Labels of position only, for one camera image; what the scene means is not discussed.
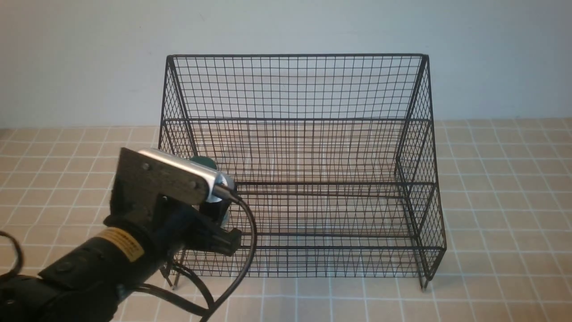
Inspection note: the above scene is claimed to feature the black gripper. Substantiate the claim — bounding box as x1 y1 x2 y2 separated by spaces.
104 148 242 269

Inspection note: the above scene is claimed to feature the green-capped seasoning bottle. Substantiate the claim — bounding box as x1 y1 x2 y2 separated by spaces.
190 156 236 228

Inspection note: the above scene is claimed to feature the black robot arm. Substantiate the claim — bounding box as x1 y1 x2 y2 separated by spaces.
1 148 257 322

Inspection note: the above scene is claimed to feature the black camera cable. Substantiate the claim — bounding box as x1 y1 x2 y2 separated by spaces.
134 186 258 322

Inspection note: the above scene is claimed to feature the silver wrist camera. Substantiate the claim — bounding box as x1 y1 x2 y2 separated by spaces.
138 148 236 203

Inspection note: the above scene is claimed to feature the black wire mesh rack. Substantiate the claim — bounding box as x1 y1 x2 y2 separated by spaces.
158 53 447 290

